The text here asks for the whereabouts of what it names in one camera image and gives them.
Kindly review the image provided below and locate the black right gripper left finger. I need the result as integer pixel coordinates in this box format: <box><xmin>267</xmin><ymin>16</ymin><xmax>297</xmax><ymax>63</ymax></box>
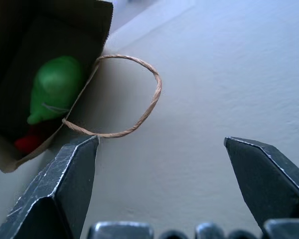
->
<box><xmin>0</xmin><ymin>135</ymin><xmax>100</xmax><ymax>239</ymax></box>

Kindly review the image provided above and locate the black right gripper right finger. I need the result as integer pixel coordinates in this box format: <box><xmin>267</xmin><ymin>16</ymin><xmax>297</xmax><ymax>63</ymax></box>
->
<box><xmin>223</xmin><ymin>136</ymin><xmax>299</xmax><ymax>232</ymax></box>

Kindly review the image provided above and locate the red plush toy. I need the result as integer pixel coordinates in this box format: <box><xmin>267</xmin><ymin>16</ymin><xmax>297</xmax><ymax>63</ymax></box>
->
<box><xmin>14</xmin><ymin>124</ymin><xmax>56</xmax><ymax>154</ymax></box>

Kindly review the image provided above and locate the green plush toy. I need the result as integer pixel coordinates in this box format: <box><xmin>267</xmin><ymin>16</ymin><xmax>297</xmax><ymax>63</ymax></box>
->
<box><xmin>26</xmin><ymin>55</ymin><xmax>85</xmax><ymax>125</ymax></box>

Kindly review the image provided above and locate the brown paper bag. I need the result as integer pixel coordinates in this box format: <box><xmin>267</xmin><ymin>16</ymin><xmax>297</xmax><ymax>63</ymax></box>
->
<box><xmin>0</xmin><ymin>0</ymin><xmax>163</xmax><ymax>174</ymax></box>

